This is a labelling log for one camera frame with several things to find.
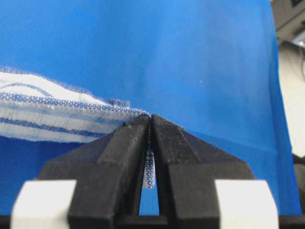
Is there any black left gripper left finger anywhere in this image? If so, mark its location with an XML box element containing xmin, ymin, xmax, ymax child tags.
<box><xmin>10</xmin><ymin>115</ymin><xmax>150</xmax><ymax>229</ymax></box>

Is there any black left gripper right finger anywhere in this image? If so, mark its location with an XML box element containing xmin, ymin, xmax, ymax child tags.
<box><xmin>151</xmin><ymin>114</ymin><xmax>279</xmax><ymax>229</ymax></box>

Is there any white blue striped towel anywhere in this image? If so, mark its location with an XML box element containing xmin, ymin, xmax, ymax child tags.
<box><xmin>0</xmin><ymin>66</ymin><xmax>157</xmax><ymax>189</ymax></box>

